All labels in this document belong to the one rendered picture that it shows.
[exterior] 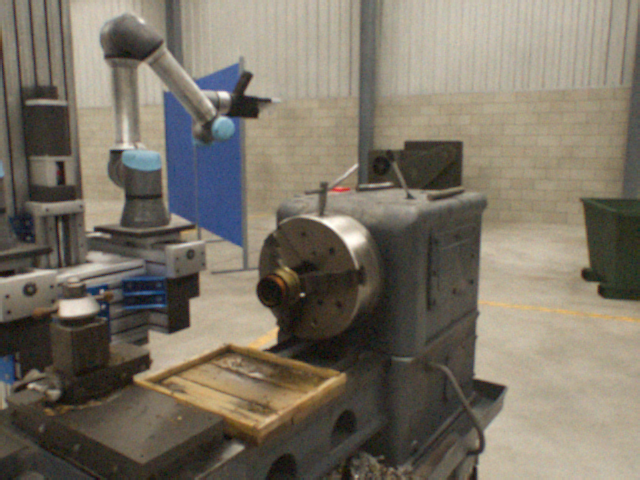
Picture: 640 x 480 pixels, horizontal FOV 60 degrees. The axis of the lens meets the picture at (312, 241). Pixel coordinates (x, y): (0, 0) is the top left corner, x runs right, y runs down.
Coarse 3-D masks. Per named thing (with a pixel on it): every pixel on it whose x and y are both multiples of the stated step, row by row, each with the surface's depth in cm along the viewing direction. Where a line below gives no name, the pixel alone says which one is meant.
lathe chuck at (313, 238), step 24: (312, 216) 137; (336, 216) 141; (312, 240) 136; (336, 240) 132; (360, 240) 136; (264, 264) 146; (336, 264) 133; (360, 264) 131; (360, 288) 131; (312, 312) 139; (336, 312) 135; (360, 312) 135; (312, 336) 140
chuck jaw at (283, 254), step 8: (272, 232) 138; (280, 232) 140; (264, 240) 140; (272, 240) 139; (280, 240) 138; (288, 240) 140; (272, 248) 139; (280, 248) 136; (288, 248) 139; (272, 256) 137; (280, 256) 135; (288, 256) 137; (296, 256) 139; (272, 264) 134; (280, 264) 133; (288, 264) 135; (296, 264) 137; (304, 264) 142
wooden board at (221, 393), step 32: (224, 352) 142; (256, 352) 138; (160, 384) 124; (192, 384) 124; (224, 384) 124; (256, 384) 124; (288, 384) 124; (320, 384) 124; (224, 416) 106; (256, 416) 109; (288, 416) 108
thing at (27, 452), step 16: (0, 416) 101; (0, 432) 99; (16, 432) 97; (32, 432) 95; (0, 448) 93; (16, 448) 93; (32, 448) 94; (48, 448) 91; (64, 448) 90; (224, 448) 90; (240, 448) 90; (0, 464) 91; (16, 464) 93; (32, 464) 94; (48, 464) 91; (64, 464) 88; (80, 464) 86; (96, 464) 86; (192, 464) 86; (208, 464) 86; (224, 464) 87; (240, 464) 90
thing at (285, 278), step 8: (272, 272) 129; (280, 272) 129; (288, 272) 130; (264, 280) 127; (272, 280) 126; (280, 280) 127; (288, 280) 128; (296, 280) 129; (256, 288) 129; (264, 288) 131; (272, 288) 133; (280, 288) 126; (288, 288) 127; (296, 288) 129; (264, 296) 130; (272, 296) 132; (280, 296) 126; (288, 296) 128; (296, 296) 130; (264, 304) 129; (272, 304) 127; (280, 304) 127; (288, 304) 132
